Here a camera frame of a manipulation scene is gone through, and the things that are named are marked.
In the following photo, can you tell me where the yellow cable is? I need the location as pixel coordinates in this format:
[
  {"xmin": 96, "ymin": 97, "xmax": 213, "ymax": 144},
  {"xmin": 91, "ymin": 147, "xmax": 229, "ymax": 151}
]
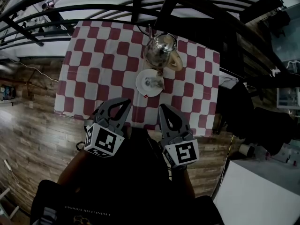
[{"xmin": 219, "ymin": 135, "xmax": 235, "ymax": 187}]

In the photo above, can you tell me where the black metal frame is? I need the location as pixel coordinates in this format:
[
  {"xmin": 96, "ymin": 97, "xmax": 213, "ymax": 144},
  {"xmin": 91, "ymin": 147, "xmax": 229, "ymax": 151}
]
[{"xmin": 0, "ymin": 0, "xmax": 300, "ymax": 89}]

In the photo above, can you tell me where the red and white checkered tablecloth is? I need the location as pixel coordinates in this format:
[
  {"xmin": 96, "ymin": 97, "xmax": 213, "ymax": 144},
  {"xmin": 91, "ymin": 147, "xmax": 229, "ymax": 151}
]
[{"xmin": 54, "ymin": 20, "xmax": 221, "ymax": 137}]

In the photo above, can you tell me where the tea bag with red tag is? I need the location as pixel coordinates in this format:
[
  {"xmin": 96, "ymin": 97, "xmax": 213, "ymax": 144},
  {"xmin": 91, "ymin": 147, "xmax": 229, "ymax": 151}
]
[{"xmin": 142, "ymin": 75, "xmax": 165, "ymax": 99}]

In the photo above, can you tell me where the person's left forearm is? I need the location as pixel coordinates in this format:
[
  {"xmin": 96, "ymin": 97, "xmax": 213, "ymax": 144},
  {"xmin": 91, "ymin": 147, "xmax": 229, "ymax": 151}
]
[{"xmin": 57, "ymin": 148, "xmax": 95, "ymax": 185}]

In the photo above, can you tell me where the black cloth heap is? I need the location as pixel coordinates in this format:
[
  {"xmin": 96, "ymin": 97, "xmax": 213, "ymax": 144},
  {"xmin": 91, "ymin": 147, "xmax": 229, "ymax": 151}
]
[{"xmin": 215, "ymin": 82, "xmax": 299, "ymax": 156}]

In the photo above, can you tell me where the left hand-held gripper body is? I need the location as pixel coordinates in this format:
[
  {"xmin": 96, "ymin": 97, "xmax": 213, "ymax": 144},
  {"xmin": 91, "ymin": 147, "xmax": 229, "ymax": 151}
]
[{"xmin": 83, "ymin": 115, "xmax": 125, "ymax": 159}]

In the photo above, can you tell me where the person's right forearm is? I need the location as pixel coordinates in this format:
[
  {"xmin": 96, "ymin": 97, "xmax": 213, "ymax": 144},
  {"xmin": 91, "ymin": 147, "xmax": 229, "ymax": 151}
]
[{"xmin": 172, "ymin": 165, "xmax": 196, "ymax": 199}]

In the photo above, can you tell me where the white power strip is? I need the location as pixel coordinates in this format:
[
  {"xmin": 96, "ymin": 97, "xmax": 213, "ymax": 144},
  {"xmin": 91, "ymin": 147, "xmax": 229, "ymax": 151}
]
[{"xmin": 3, "ymin": 159, "xmax": 13, "ymax": 173}]

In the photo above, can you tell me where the white table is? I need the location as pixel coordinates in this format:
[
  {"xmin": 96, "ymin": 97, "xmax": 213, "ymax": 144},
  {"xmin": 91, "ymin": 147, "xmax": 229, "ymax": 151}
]
[{"xmin": 212, "ymin": 160, "xmax": 300, "ymax": 225}]

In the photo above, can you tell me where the white round plate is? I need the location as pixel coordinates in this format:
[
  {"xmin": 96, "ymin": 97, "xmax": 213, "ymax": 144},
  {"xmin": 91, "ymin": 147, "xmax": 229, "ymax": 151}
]
[{"xmin": 135, "ymin": 68, "xmax": 165, "ymax": 98}]

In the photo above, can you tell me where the steel kettle with beige handle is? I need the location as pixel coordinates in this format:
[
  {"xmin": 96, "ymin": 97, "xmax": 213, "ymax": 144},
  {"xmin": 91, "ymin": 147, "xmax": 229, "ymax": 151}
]
[{"xmin": 142, "ymin": 31, "xmax": 184, "ymax": 73}]

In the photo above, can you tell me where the person's black shirt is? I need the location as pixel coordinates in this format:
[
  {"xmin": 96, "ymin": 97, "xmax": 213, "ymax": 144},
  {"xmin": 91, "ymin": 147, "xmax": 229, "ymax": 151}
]
[{"xmin": 30, "ymin": 125, "xmax": 225, "ymax": 225}]

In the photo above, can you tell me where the white stool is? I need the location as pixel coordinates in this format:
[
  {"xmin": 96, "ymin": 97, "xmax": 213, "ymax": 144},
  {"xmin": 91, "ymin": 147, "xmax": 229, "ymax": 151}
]
[{"xmin": 0, "ymin": 187, "xmax": 20, "ymax": 220}]

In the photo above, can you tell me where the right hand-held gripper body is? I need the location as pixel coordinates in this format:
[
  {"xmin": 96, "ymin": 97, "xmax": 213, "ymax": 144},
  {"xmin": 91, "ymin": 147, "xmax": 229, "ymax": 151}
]
[{"xmin": 161, "ymin": 130, "xmax": 200, "ymax": 169}]

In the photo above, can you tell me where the paper cup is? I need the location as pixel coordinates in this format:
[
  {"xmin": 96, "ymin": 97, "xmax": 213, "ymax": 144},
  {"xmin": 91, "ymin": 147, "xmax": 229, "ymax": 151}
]
[{"xmin": 238, "ymin": 143, "xmax": 255, "ymax": 157}]

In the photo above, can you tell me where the white floor cable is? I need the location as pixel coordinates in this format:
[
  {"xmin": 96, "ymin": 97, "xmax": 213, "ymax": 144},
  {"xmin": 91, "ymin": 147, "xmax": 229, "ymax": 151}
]
[{"xmin": 14, "ymin": 61, "xmax": 59, "ymax": 82}]

